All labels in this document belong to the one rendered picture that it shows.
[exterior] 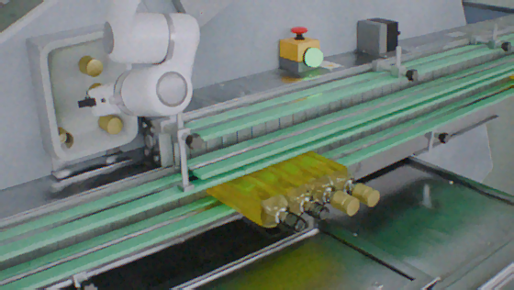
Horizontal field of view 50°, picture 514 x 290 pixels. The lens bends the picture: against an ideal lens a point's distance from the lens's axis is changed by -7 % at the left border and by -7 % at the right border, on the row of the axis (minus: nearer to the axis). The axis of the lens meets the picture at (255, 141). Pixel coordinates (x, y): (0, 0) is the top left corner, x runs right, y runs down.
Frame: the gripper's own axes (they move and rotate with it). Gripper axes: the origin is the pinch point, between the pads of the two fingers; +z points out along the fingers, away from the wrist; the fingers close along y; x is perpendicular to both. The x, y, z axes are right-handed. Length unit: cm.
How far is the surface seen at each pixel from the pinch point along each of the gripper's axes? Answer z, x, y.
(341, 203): -23.4, -29.0, 30.5
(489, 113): 7, -39, 130
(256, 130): 0.7, -16.0, 31.5
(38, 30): 5.9, 14.7, -7.5
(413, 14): 10, 0, 102
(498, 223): -30, -50, 72
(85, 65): 2.2, 6.1, -1.2
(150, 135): 1.8, -10.1, 8.2
